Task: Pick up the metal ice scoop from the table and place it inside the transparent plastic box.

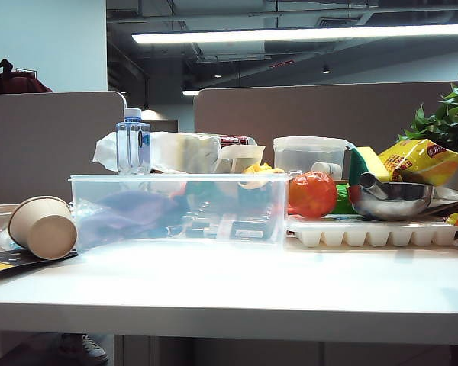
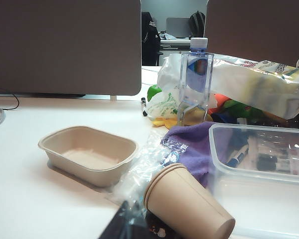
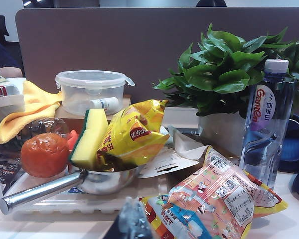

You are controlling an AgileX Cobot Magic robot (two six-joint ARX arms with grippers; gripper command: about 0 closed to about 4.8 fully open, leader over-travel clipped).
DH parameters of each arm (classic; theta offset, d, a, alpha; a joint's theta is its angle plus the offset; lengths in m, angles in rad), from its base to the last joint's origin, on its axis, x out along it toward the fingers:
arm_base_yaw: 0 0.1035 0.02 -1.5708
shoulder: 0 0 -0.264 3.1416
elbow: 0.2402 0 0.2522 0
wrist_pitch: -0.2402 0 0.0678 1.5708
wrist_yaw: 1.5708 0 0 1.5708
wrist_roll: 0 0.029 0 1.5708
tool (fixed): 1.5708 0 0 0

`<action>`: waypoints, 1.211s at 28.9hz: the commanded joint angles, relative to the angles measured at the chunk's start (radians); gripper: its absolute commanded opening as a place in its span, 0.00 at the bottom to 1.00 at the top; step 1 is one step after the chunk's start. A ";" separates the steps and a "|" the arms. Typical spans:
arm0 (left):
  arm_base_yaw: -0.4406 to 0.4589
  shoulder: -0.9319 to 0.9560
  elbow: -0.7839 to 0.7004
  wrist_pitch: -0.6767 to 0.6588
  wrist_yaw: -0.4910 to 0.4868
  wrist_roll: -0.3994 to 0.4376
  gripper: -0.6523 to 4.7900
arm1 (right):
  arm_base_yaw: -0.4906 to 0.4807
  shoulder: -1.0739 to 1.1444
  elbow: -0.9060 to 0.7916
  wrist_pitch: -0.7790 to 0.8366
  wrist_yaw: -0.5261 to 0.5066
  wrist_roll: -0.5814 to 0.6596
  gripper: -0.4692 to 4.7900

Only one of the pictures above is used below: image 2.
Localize beige pulp food tray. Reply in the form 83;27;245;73
37;125;139;188

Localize clear water bottle blue label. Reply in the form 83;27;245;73
176;37;215;127

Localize black grey backpack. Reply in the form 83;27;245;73
188;10;206;38

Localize clear plastic wrapper blue print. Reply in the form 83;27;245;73
112;129;190;225

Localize black jacket white stripes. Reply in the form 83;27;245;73
141;11;161;67

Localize brown paper cup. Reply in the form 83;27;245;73
144;163;182;207
146;164;236;239

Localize transparent plastic storage container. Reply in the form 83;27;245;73
208;122;299;239

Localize white plastic bag green print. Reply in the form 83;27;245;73
146;53;217;120

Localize orange and green colourful package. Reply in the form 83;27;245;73
209;93;265;122

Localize white office desk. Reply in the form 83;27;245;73
159;38;191;67

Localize thin black cable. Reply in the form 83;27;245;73
0;87;19;111

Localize blue marker pen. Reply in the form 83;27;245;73
225;145;249;168

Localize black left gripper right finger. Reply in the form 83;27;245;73
126;219;150;239

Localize grey-brown desk partition panel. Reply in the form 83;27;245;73
204;0;299;67
0;0;142;98

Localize clear bag with yellow contents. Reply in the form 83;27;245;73
209;58;299;120

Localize purple microfibre cloth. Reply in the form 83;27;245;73
160;121;230;188

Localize bright green round object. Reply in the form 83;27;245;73
147;84;164;102

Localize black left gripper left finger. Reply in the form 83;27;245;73
97;200;130;239

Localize black marker pen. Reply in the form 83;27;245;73
140;97;149;117

